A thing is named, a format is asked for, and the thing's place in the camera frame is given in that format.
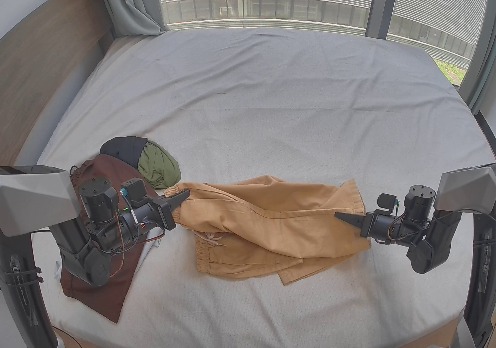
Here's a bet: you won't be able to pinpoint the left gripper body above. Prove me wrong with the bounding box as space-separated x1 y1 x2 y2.
130 195 177 231

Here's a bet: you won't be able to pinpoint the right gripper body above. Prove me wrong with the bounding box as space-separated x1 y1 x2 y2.
360 212 404 242

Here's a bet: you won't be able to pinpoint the tan shorts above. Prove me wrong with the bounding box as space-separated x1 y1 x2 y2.
164 175 370 286

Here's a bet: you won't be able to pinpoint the bed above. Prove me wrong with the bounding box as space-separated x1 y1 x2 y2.
0 0 487 348

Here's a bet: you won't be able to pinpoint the green garment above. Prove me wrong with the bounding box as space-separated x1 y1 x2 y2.
138 140 181 190

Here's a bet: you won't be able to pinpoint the black garment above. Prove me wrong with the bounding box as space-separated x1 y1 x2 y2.
100 136 149 169

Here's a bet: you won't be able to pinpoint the brown shorts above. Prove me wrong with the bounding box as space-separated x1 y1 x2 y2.
60 154 163 324

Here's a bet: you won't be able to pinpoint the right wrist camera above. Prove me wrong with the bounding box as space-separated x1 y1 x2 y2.
378 193 400 212

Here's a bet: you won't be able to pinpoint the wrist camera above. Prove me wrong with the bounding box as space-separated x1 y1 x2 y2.
120 178 150 204
378 193 400 212

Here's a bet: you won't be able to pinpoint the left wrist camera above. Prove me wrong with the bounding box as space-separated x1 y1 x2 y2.
120 178 150 204

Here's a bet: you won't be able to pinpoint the black cable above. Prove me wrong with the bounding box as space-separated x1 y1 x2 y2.
51 325 84 348

